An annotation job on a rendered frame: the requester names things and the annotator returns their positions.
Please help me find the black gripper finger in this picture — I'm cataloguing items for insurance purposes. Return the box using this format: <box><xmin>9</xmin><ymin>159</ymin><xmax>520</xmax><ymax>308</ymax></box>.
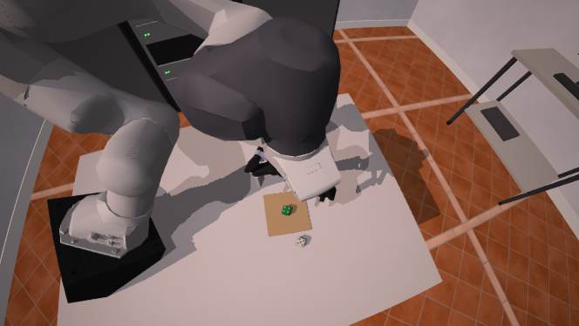
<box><xmin>315</xmin><ymin>187</ymin><xmax>337</xmax><ymax>207</ymax></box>
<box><xmin>244</xmin><ymin>146</ymin><xmax>277</xmax><ymax>187</ymax></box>

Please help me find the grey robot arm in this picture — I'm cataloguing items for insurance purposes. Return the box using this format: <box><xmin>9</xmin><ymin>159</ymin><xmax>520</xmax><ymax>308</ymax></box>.
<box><xmin>0</xmin><ymin>0</ymin><xmax>341</xmax><ymax>259</ymax></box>

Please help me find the tan flat square mat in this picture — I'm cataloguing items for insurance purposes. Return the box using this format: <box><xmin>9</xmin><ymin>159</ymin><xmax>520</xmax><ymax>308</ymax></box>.
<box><xmin>263</xmin><ymin>191</ymin><xmax>311</xmax><ymax>237</ymax></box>

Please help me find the grey die with black pips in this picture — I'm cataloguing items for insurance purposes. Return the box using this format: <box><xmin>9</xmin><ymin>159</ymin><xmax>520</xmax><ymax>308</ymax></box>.
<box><xmin>296</xmin><ymin>237</ymin><xmax>305</xmax><ymax>248</ymax></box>

